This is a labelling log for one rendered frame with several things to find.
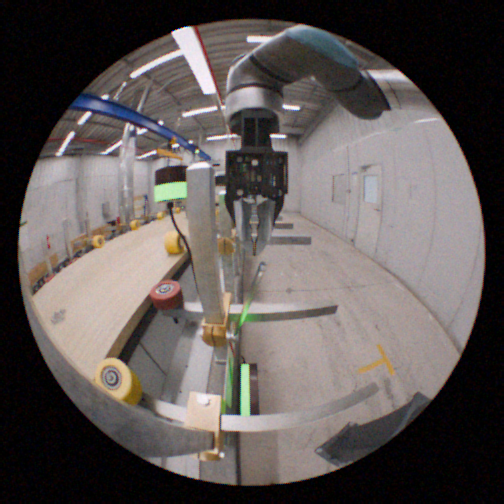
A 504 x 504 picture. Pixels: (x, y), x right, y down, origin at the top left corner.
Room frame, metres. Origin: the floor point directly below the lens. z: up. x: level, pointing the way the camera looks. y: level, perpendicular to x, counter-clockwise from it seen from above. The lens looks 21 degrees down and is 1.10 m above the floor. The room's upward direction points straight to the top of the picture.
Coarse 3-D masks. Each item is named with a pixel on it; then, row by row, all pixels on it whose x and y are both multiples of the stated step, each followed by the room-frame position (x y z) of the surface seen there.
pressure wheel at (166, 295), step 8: (168, 280) 0.30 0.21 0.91; (152, 288) 0.26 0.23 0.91; (160, 288) 0.27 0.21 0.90; (168, 288) 0.27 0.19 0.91; (176, 288) 0.27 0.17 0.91; (152, 296) 0.23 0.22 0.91; (160, 296) 0.23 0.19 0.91; (168, 296) 0.24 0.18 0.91; (176, 296) 0.25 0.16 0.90; (160, 304) 0.22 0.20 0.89; (168, 304) 0.23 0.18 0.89; (176, 304) 0.24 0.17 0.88; (176, 320) 0.26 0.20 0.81
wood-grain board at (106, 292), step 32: (160, 224) 1.19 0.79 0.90; (96, 256) 0.45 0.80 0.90; (128, 256) 0.46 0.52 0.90; (160, 256) 0.47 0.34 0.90; (64, 288) 0.14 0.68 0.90; (96, 288) 0.21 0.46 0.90; (128, 288) 0.25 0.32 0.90; (64, 320) 0.04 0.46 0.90; (96, 320) 0.11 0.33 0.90; (128, 320) 0.15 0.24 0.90; (96, 352) 0.04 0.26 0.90
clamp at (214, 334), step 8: (224, 296) 0.30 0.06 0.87; (224, 304) 0.27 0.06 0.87; (224, 320) 0.22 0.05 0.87; (208, 328) 0.19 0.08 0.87; (216, 328) 0.20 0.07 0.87; (224, 328) 0.20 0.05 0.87; (200, 336) 0.19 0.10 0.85; (208, 336) 0.18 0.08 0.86; (216, 336) 0.18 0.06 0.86; (224, 336) 0.19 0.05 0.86; (208, 344) 0.18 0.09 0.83; (216, 344) 0.18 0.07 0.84; (224, 344) 0.18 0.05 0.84
